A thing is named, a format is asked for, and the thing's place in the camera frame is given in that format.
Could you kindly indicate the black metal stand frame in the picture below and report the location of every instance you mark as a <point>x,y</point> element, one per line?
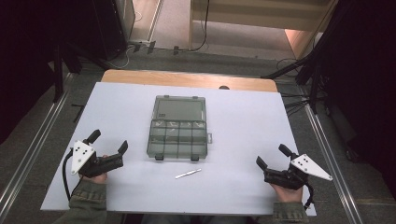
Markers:
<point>314,62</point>

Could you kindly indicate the white board table cover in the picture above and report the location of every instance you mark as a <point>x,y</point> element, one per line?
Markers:
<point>236,130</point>

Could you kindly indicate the small white stick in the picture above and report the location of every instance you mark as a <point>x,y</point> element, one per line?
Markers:
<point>188,173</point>

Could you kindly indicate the black metal stand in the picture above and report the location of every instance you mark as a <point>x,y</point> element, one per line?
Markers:
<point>59,71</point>

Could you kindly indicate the clear grey plastic compartment box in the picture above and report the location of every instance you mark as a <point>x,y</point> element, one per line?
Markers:
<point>177,130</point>

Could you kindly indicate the light wooden furniture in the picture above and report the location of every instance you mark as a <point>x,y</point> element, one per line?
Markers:
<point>264,15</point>

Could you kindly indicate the person's right hand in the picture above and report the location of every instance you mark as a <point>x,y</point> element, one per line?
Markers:
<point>288,194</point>

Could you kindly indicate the person's left hand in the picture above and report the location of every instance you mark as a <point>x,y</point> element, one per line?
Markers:
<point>98,178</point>

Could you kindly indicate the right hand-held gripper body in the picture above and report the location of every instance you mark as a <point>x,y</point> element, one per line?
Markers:
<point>292,175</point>

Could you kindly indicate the metal floor rail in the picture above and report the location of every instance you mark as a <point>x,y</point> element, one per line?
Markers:
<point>333,165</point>
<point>31,155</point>

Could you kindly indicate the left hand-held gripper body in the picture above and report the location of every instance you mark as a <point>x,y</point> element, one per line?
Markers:
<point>93,163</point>

